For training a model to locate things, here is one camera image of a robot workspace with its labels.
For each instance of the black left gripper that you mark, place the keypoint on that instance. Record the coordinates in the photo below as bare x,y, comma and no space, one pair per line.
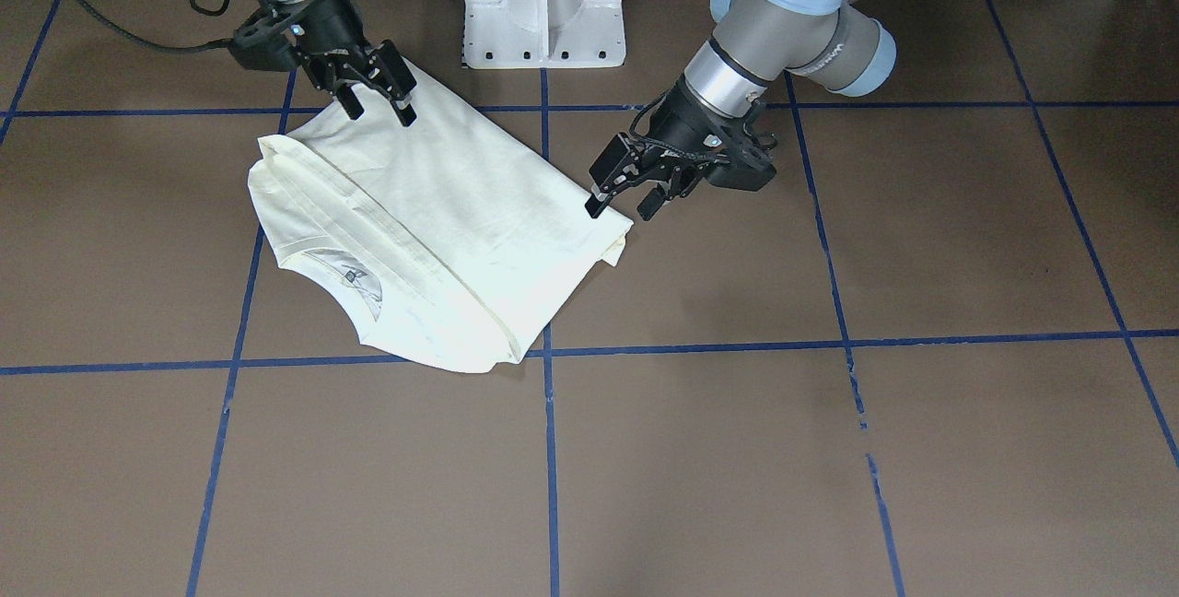
683,122

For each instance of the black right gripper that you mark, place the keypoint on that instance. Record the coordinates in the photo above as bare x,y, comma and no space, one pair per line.
329,23

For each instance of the cream long-sleeve cat shirt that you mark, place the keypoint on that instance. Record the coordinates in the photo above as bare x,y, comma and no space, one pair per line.
447,242

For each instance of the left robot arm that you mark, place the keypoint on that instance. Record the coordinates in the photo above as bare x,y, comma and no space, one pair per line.
755,41

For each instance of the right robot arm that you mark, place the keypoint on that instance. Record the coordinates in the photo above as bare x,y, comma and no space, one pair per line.
326,39

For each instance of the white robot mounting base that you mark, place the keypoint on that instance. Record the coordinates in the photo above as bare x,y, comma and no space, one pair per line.
552,34

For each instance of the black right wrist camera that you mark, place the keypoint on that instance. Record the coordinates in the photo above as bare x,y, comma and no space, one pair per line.
259,44

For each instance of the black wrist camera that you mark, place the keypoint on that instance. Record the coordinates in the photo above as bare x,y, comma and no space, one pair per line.
259,44
743,177

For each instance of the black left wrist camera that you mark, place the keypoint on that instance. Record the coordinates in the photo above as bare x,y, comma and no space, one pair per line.
743,177

